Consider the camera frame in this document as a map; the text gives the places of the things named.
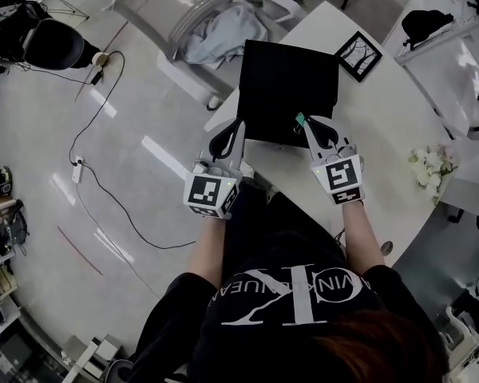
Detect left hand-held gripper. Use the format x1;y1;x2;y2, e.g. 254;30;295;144
182;117;247;220

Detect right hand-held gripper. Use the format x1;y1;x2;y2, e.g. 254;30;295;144
303;116;365;207

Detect small green clip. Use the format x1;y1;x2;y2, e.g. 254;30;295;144
292;111;307;136

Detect black box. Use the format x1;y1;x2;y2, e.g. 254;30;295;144
236;39;340;150

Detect person's left forearm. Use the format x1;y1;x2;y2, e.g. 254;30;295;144
187;215;227;278

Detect person's right forearm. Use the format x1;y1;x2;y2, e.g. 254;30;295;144
341;201;386;273

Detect white square block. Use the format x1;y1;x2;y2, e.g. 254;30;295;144
90;334;119;361

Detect person's left hand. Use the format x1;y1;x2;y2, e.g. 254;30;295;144
207;165;236;179

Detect white plastic armchair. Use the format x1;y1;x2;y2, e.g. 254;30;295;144
111;0;304;112

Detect black flat tray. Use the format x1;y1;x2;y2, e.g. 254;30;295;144
334;30;384;84

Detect person's black trousers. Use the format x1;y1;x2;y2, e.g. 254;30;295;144
223;180;346;270

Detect white flower bouquet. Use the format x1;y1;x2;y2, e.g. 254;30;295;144
406;144;459;207

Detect pale blue cloth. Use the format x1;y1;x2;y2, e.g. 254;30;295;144
182;5;270;70

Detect white power strip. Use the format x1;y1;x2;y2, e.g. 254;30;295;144
71;156;85;184

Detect black bag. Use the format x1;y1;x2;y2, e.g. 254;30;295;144
401;9;455;51

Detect person's black printed shirt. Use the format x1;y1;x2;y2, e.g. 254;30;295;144
131;249;450;383

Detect cluttered shelf unit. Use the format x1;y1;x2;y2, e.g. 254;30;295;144
0;197;30;326

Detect black floor cable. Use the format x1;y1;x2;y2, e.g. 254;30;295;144
69;49;196;251

